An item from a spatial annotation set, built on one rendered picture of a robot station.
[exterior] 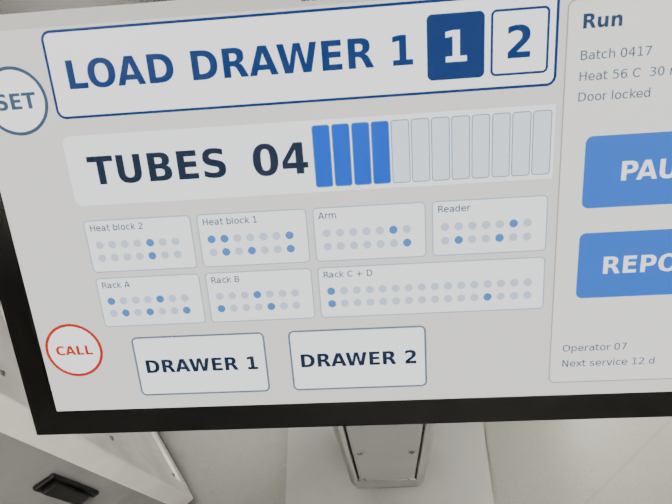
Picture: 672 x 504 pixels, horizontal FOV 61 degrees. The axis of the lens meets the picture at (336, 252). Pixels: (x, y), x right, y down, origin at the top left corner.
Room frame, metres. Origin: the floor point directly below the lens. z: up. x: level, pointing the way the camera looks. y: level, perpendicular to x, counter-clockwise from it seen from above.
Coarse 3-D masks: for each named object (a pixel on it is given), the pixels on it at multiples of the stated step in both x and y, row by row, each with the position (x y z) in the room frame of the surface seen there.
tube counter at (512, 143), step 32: (256, 128) 0.25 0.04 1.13; (288, 128) 0.25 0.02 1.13; (320, 128) 0.25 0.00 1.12; (352, 128) 0.24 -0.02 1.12; (384, 128) 0.24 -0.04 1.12; (416, 128) 0.24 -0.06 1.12; (448, 128) 0.23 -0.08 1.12; (480, 128) 0.23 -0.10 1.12; (512, 128) 0.23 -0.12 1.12; (544, 128) 0.22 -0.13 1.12; (256, 160) 0.24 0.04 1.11; (288, 160) 0.24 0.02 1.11; (320, 160) 0.24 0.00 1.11; (352, 160) 0.23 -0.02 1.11; (384, 160) 0.23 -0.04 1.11; (416, 160) 0.23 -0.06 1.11; (448, 160) 0.22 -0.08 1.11; (480, 160) 0.22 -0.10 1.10; (512, 160) 0.22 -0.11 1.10; (544, 160) 0.21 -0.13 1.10; (256, 192) 0.23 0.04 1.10; (288, 192) 0.23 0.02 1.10
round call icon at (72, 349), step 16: (48, 336) 0.19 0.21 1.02; (64, 336) 0.19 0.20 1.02; (80, 336) 0.19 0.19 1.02; (96, 336) 0.19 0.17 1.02; (48, 352) 0.18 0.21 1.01; (64, 352) 0.18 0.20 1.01; (80, 352) 0.18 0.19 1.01; (96, 352) 0.18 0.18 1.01; (48, 368) 0.18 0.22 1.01; (64, 368) 0.17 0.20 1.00; (80, 368) 0.17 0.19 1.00; (96, 368) 0.17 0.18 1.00
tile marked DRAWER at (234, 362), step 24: (144, 336) 0.18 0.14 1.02; (168, 336) 0.18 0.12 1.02; (192, 336) 0.17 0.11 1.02; (216, 336) 0.17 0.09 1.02; (240, 336) 0.17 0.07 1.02; (264, 336) 0.17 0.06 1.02; (144, 360) 0.17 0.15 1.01; (168, 360) 0.17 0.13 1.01; (192, 360) 0.16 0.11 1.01; (216, 360) 0.16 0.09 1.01; (240, 360) 0.16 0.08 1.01; (264, 360) 0.15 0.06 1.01; (144, 384) 0.16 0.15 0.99; (168, 384) 0.15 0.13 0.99; (192, 384) 0.15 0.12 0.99; (216, 384) 0.15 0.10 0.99; (240, 384) 0.15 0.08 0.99; (264, 384) 0.14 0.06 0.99
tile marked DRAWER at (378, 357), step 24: (288, 336) 0.16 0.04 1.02; (312, 336) 0.16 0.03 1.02; (336, 336) 0.16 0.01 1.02; (360, 336) 0.16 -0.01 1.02; (384, 336) 0.15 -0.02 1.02; (408, 336) 0.15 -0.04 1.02; (312, 360) 0.15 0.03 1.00; (336, 360) 0.15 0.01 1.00; (360, 360) 0.14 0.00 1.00; (384, 360) 0.14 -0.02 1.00; (408, 360) 0.14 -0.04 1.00; (312, 384) 0.14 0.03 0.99; (336, 384) 0.14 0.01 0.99; (360, 384) 0.13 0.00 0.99; (384, 384) 0.13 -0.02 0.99; (408, 384) 0.13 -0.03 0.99
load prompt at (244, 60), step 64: (448, 0) 0.28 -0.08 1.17; (512, 0) 0.27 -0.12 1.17; (64, 64) 0.30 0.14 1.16; (128, 64) 0.29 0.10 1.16; (192, 64) 0.28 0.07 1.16; (256, 64) 0.28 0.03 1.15; (320, 64) 0.27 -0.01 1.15; (384, 64) 0.26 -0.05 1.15; (448, 64) 0.26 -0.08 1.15; (512, 64) 0.25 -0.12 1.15
